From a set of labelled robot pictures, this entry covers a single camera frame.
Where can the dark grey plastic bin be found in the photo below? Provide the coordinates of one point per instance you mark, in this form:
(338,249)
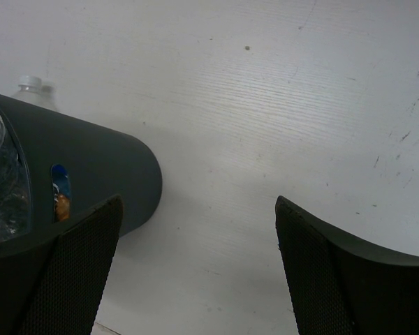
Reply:
(100,162)

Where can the clear bottle green label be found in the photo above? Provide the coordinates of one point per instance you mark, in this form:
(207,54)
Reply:
(34,91)

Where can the clear unlabelled plastic bottle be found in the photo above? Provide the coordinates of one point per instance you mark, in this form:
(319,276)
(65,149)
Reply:
(14,189)

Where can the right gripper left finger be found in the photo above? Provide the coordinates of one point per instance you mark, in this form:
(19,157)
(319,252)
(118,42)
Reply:
(52,279)

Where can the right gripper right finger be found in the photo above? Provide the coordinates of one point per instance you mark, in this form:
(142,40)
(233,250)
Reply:
(342,284)

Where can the orange plastic bottle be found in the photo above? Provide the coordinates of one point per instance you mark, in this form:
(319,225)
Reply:
(62,206)

